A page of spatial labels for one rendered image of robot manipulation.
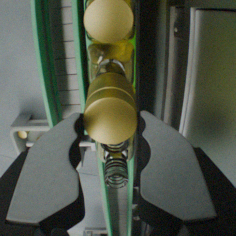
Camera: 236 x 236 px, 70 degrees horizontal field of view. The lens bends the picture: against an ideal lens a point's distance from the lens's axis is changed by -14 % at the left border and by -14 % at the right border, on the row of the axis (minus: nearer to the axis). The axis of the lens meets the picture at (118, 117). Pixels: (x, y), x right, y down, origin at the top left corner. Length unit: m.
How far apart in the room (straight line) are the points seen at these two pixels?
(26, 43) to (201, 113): 0.50
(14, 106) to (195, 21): 0.60
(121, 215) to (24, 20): 0.77
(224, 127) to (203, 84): 0.08
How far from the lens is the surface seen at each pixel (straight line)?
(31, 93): 0.65
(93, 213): 1.05
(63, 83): 0.46
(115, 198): 0.71
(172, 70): 0.54
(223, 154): 0.24
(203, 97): 0.28
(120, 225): 0.89
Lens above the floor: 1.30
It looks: 60 degrees down
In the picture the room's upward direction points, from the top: 177 degrees clockwise
